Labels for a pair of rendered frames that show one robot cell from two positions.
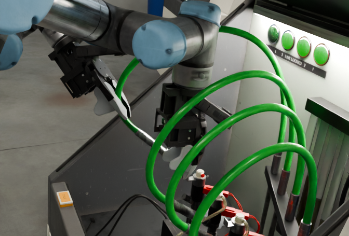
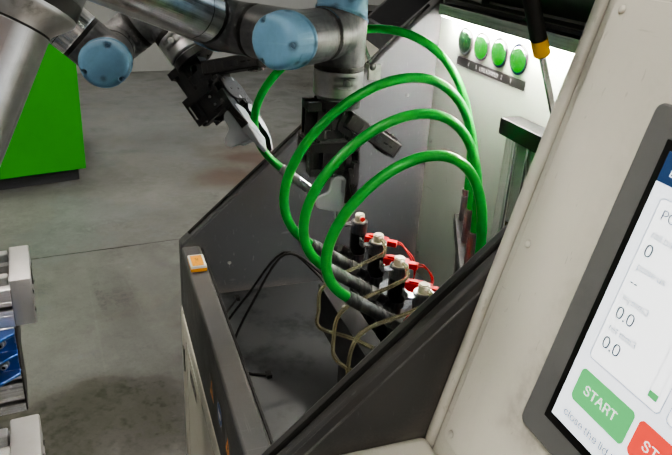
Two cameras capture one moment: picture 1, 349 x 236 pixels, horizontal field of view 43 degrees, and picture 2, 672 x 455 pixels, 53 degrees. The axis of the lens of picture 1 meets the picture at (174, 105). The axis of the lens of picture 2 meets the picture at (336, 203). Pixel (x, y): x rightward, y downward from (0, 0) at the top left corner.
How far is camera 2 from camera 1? 24 cm
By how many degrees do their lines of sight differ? 6
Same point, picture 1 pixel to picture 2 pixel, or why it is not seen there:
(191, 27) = (325, 19)
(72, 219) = (206, 284)
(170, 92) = (309, 105)
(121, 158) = (272, 216)
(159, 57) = (282, 53)
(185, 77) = (326, 86)
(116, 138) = (264, 188)
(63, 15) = (166, 5)
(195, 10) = not seen: outside the picture
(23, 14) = not seen: outside the picture
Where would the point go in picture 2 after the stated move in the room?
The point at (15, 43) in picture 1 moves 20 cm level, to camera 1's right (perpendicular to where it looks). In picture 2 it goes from (122, 53) to (252, 63)
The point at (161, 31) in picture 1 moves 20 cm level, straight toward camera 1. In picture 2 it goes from (282, 21) to (252, 47)
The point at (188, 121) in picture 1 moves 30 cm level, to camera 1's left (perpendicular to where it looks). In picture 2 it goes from (335, 143) to (143, 126)
